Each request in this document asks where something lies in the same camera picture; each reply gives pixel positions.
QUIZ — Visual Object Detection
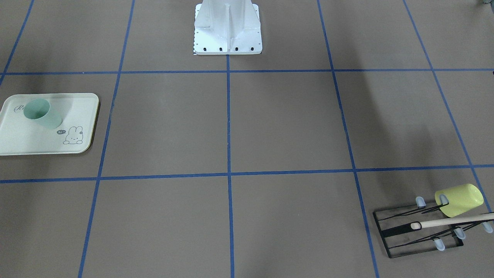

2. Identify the light green cup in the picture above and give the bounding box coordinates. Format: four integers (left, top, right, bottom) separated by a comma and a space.
23, 98, 63, 129

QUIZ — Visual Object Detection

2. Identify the cream rabbit tray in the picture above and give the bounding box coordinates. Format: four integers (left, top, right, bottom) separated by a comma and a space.
0, 93, 100, 156

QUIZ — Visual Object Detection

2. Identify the yellow cup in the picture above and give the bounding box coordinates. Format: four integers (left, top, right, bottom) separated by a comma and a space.
435, 183, 484, 218

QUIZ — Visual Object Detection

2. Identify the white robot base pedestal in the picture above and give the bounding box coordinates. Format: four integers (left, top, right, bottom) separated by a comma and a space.
193, 0, 263, 55

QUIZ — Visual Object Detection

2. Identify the black wire cup rack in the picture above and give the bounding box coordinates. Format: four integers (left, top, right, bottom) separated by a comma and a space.
373, 197, 493, 258

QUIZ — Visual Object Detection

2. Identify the wooden rack handle rod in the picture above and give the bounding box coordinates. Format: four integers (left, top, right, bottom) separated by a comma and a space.
410, 213, 494, 230

